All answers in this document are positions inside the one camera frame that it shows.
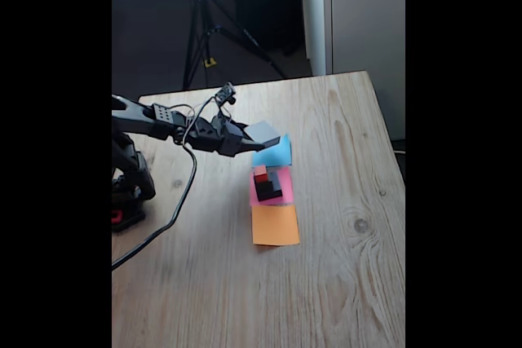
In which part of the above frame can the large grey square block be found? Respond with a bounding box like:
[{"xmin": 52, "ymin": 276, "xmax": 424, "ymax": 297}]
[{"xmin": 244, "ymin": 120, "xmax": 282, "ymax": 148}]

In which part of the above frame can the small dark grey cube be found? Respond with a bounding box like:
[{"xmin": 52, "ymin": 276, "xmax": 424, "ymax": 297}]
[{"xmin": 254, "ymin": 173, "xmax": 274, "ymax": 195}]

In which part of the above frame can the blue paper sheet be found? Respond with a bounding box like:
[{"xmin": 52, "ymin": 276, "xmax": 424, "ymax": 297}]
[{"xmin": 251, "ymin": 134, "xmax": 294, "ymax": 169}]

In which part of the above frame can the pink paper sheet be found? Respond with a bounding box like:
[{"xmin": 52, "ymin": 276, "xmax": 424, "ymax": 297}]
[{"xmin": 249, "ymin": 166, "xmax": 294, "ymax": 208}]

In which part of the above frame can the medium black square block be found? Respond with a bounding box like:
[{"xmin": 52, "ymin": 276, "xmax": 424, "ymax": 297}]
[{"xmin": 255, "ymin": 171, "xmax": 284, "ymax": 202}]

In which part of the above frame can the orange paper sheet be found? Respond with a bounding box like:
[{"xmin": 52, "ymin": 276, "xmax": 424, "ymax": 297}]
[{"xmin": 251, "ymin": 204, "xmax": 301, "ymax": 248}]

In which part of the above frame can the black tripod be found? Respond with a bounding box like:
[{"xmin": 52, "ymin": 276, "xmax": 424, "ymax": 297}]
[{"xmin": 181, "ymin": 0, "xmax": 289, "ymax": 91}]

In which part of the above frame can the red black table clamp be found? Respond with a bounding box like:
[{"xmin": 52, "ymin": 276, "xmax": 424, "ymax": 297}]
[{"xmin": 111, "ymin": 205, "xmax": 147, "ymax": 233}]

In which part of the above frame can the white grey cabinet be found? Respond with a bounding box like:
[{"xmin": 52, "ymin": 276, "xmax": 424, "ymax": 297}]
[{"xmin": 299, "ymin": 0, "xmax": 406, "ymax": 141}]

